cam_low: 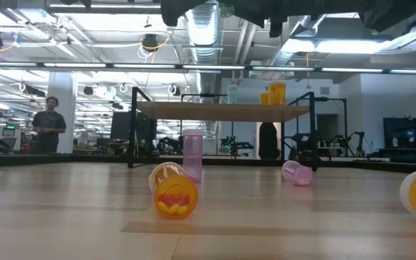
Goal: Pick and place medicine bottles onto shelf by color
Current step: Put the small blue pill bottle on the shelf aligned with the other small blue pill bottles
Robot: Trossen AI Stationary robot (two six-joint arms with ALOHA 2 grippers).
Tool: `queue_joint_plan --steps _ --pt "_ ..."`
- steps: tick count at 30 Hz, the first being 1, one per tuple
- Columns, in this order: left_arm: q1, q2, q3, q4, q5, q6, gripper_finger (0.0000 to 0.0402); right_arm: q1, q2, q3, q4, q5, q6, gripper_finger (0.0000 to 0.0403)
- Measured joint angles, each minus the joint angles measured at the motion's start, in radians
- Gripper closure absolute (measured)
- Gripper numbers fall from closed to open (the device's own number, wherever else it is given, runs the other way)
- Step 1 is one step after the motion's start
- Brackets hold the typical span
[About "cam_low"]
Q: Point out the overhead LED light bar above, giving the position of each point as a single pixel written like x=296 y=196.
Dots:
x=143 y=66

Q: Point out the pink pill bottle white cap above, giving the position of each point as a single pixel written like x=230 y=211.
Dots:
x=193 y=155
x=297 y=175

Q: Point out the black monitor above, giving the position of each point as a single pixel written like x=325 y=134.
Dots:
x=121 y=126

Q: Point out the silver spiral air duct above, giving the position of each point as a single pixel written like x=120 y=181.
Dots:
x=203 y=32

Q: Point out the wooden shelf black metal frame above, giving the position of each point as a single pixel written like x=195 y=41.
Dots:
x=222 y=112

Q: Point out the white building column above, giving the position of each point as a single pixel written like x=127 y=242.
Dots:
x=61 y=90

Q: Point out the orange bottle with visible pills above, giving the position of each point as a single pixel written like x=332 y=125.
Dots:
x=175 y=200

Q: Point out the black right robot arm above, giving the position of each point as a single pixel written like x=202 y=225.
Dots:
x=399 y=14

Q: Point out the black aluminium table frame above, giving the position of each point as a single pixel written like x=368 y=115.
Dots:
x=49 y=159

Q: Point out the black background rig frame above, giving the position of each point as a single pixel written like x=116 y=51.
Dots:
x=332 y=98

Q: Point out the person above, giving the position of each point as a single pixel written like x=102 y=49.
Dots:
x=49 y=126
x=268 y=141

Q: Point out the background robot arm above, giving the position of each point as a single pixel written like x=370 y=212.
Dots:
x=234 y=144
x=352 y=141

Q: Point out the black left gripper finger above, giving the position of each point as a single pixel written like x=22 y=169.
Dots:
x=173 y=12

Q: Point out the green exit sign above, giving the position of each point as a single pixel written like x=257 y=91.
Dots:
x=11 y=127

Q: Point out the black equipment rack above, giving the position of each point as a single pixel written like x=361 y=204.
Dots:
x=406 y=133

